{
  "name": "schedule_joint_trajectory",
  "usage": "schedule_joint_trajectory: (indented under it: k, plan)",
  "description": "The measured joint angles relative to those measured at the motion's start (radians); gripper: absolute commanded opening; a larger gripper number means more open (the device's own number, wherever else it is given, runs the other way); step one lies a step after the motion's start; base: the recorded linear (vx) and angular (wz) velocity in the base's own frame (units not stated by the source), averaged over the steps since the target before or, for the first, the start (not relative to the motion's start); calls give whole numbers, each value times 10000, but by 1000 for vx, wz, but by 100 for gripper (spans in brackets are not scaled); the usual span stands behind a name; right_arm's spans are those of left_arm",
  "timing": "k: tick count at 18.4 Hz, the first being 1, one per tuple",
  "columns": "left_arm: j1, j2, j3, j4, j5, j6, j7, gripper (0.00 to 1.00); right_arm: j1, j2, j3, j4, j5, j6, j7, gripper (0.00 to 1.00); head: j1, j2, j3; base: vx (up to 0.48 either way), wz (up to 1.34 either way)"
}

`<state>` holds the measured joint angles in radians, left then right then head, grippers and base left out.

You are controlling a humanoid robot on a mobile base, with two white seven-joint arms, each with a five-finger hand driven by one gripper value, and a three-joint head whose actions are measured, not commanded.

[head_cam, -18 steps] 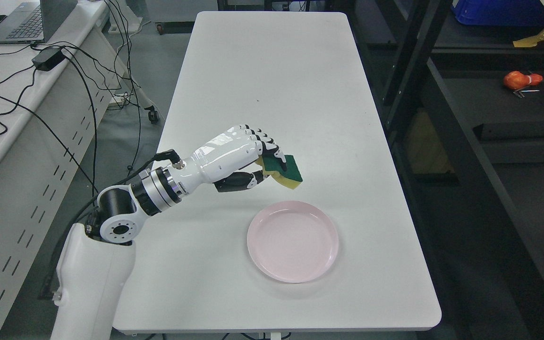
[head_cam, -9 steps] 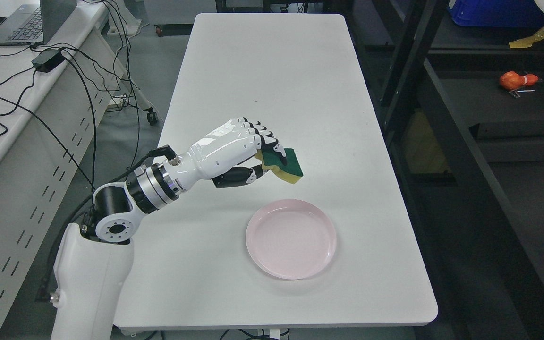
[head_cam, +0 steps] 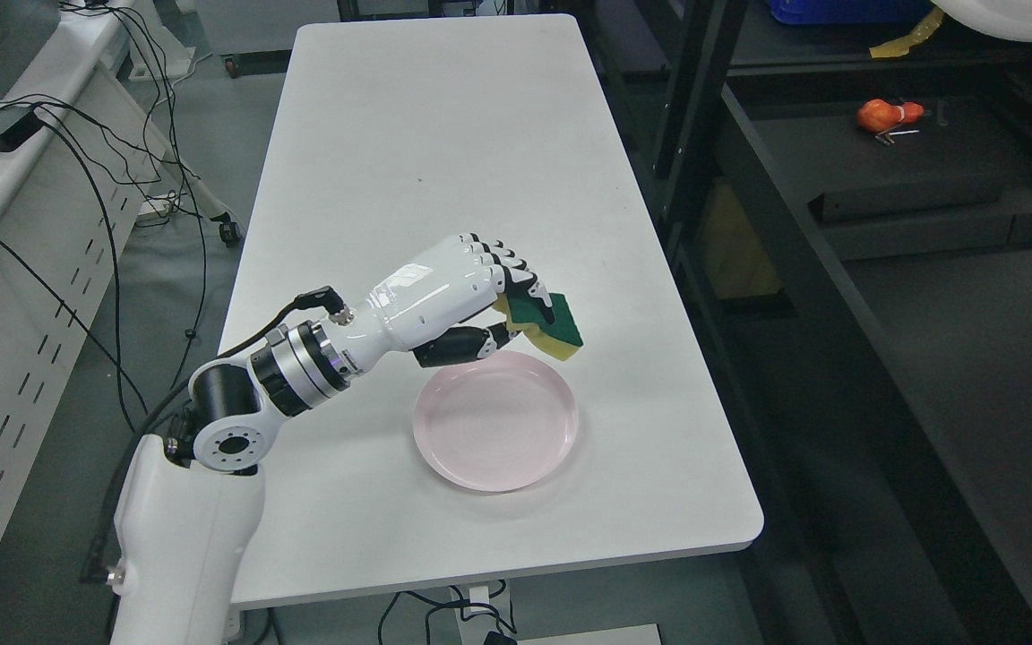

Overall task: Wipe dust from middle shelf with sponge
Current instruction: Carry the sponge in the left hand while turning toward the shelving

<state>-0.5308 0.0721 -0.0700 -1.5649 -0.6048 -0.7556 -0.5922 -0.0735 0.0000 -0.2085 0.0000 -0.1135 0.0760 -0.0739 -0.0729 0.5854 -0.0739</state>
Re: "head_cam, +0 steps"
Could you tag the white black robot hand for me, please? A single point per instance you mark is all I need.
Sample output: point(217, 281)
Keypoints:
point(423, 306)

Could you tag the green yellow sponge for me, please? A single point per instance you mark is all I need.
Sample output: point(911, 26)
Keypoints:
point(552, 330)

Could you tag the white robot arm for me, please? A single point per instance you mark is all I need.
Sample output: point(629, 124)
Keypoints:
point(185, 515)

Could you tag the orange toy on shelf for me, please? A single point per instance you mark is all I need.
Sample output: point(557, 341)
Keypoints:
point(878, 116)

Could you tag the pink round plate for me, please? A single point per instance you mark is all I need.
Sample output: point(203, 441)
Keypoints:
point(496, 425)

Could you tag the white table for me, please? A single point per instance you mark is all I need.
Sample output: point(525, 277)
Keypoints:
point(391, 135)

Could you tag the white side desk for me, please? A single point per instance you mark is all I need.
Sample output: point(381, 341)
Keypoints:
point(60, 231)

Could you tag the black power adapter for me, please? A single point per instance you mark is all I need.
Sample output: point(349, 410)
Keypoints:
point(17, 124)

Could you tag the black metal rack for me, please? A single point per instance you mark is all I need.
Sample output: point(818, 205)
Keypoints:
point(863, 301)

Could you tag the blue plastic bin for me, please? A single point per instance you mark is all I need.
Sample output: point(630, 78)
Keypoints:
point(838, 12)

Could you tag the yellow tape piece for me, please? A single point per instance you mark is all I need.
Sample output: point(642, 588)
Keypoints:
point(920, 33)

